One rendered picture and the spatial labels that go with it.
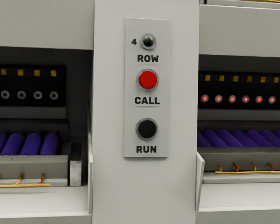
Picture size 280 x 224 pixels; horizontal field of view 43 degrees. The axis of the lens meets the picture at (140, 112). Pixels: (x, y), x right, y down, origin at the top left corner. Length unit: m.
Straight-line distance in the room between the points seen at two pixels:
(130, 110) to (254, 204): 0.15
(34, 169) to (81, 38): 0.14
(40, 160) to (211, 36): 0.20
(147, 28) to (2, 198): 0.20
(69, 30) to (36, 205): 0.16
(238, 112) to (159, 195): 0.24
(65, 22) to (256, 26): 0.18
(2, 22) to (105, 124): 0.12
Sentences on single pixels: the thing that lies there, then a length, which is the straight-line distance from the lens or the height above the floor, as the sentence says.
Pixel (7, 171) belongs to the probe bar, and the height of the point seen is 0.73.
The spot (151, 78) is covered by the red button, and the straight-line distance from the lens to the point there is 0.31.
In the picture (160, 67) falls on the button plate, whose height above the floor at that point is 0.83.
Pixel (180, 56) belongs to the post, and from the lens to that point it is 0.33.
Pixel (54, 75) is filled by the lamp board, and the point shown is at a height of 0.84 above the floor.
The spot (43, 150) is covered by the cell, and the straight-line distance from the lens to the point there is 0.41.
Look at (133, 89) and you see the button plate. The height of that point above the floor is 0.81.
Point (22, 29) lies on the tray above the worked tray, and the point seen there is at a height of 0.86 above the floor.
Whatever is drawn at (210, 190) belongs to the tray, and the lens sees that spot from 0.38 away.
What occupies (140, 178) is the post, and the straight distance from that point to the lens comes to 0.33.
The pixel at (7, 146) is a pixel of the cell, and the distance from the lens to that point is 0.42.
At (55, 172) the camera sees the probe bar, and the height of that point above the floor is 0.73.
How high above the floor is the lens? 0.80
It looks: 1 degrees down
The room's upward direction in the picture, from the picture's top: 1 degrees clockwise
